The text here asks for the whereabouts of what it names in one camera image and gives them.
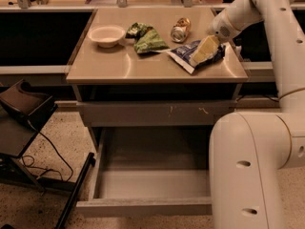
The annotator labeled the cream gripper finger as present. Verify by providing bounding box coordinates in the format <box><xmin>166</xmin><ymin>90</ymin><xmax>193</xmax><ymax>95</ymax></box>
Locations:
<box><xmin>189</xmin><ymin>35</ymin><xmax>220</xmax><ymax>65</ymax></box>

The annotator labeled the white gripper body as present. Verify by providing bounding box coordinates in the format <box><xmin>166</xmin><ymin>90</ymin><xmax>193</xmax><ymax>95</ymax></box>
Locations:
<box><xmin>208</xmin><ymin>10</ymin><xmax>241</xmax><ymax>43</ymax></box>

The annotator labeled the blue chip bag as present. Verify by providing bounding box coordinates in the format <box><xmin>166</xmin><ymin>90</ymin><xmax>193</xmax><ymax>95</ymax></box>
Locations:
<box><xmin>168</xmin><ymin>40</ymin><xmax>226</xmax><ymax>74</ymax></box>

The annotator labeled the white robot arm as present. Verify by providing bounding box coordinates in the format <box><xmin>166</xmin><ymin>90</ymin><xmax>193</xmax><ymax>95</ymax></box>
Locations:
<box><xmin>209</xmin><ymin>0</ymin><xmax>305</xmax><ymax>229</ymax></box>

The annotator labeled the green chip bag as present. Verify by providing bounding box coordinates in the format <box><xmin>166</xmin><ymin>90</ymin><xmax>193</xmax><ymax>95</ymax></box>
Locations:
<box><xmin>125</xmin><ymin>22</ymin><xmax>169</xmax><ymax>54</ymax></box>

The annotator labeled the grey drawer cabinet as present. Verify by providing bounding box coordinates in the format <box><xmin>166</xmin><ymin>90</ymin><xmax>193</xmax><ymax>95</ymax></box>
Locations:
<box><xmin>66</xmin><ymin>7</ymin><xmax>250</xmax><ymax>151</ymax></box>

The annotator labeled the closed grey top drawer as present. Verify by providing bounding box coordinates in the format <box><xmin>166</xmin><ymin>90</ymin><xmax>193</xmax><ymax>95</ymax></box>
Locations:
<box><xmin>77</xmin><ymin>100</ymin><xmax>236</xmax><ymax>127</ymax></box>

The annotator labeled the open grey middle drawer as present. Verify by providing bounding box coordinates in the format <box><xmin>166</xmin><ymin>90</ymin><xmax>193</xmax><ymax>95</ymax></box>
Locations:
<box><xmin>76</xmin><ymin>126</ymin><xmax>212</xmax><ymax>218</ymax></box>

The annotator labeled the crushed gold soda can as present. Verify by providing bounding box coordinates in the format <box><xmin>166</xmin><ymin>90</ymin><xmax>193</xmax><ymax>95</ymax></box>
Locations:
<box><xmin>171</xmin><ymin>17</ymin><xmax>191</xmax><ymax>43</ymax></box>

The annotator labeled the white bowl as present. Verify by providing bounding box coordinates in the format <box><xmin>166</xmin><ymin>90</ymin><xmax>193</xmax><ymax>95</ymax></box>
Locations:
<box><xmin>88</xmin><ymin>25</ymin><xmax>125</xmax><ymax>48</ymax></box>

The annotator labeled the black metal leg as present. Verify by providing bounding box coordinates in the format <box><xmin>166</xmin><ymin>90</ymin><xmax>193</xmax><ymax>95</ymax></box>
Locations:
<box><xmin>54</xmin><ymin>153</ymin><xmax>95</xmax><ymax>229</ymax></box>

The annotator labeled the black cable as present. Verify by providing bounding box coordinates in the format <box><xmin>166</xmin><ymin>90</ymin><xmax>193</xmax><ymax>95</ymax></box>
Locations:
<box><xmin>20</xmin><ymin>119</ymin><xmax>74</xmax><ymax>183</ymax></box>

